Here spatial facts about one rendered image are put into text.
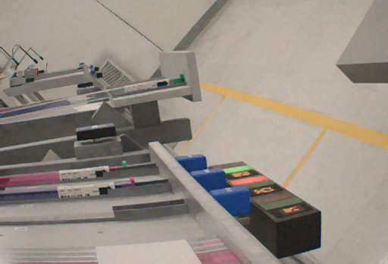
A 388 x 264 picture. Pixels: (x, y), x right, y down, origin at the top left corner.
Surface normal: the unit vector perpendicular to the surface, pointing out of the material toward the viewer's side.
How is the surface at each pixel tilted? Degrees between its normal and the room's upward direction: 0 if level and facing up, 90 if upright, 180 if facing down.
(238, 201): 90
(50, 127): 90
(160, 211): 90
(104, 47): 90
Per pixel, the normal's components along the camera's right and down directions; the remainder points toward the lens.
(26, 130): 0.15, 0.08
